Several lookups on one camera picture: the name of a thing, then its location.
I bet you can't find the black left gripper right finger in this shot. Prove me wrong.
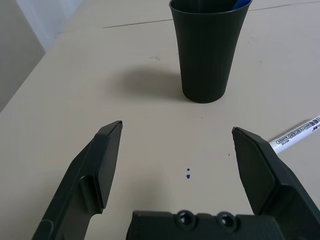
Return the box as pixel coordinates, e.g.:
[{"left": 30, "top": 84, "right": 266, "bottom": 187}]
[{"left": 231, "top": 126, "right": 320, "bottom": 240}]

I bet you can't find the white whiteboard marker black tip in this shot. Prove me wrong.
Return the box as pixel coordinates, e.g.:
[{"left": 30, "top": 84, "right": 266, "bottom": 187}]
[{"left": 268, "top": 114, "right": 320, "bottom": 155}]

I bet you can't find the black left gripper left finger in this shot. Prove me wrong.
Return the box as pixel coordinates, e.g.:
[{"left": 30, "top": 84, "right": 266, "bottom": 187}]
[{"left": 31, "top": 120, "right": 124, "bottom": 240}]

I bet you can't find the black plastic cup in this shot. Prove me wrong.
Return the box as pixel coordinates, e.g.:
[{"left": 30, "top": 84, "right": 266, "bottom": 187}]
[{"left": 168, "top": 0, "right": 253, "bottom": 104}]

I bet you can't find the blue marker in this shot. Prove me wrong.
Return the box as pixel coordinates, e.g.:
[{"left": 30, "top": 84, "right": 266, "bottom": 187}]
[{"left": 231, "top": 0, "right": 252, "bottom": 10}]

